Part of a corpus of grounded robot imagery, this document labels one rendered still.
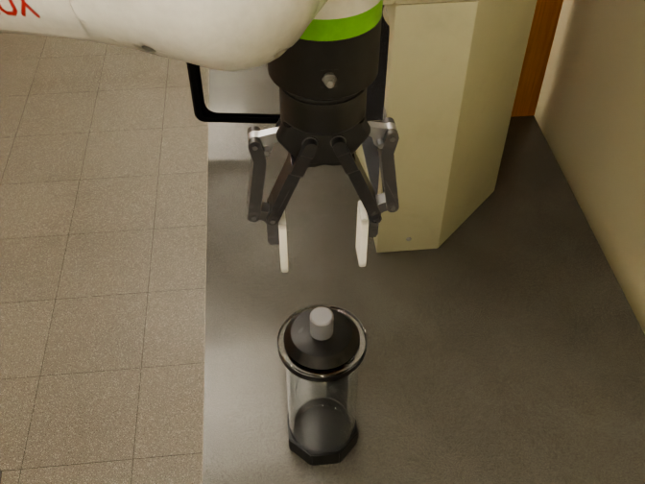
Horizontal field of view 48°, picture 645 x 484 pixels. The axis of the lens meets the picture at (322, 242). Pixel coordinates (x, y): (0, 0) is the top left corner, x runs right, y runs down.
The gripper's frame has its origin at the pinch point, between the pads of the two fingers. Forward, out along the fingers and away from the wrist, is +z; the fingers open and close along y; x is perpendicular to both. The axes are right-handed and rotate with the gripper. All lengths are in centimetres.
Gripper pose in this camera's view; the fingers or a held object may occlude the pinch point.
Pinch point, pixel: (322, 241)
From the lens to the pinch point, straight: 75.9
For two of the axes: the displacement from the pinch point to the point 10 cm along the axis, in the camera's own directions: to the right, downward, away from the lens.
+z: 0.0, 7.0, 7.2
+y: -9.9, 0.7, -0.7
